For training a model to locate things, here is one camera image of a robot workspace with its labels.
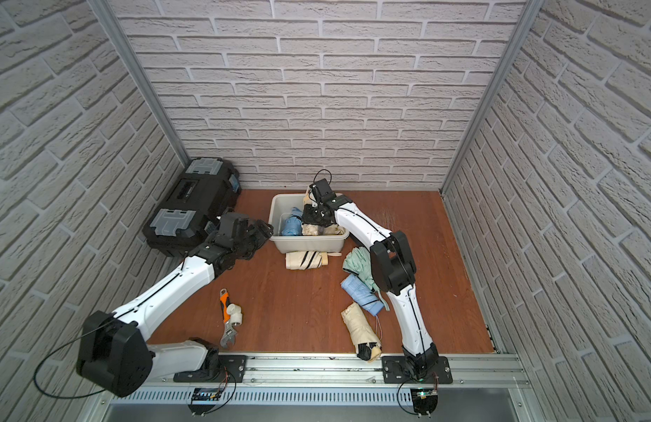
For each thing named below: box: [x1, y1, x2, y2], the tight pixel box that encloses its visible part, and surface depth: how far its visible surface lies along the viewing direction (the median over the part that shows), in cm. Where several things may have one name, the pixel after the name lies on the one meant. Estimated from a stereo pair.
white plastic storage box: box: [268, 192, 351, 254], surface depth 97 cm
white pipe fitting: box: [226, 302, 243, 327], surface depth 83 cm
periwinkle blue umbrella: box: [340, 273, 385, 317], surface depth 87 cm
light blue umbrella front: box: [281, 206, 303, 237], surface depth 100 cm
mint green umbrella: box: [342, 246, 390, 312], surface depth 91 cm
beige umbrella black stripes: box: [285, 251, 343, 270], surface depth 94 cm
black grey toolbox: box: [142, 156, 242, 258], surface depth 94 cm
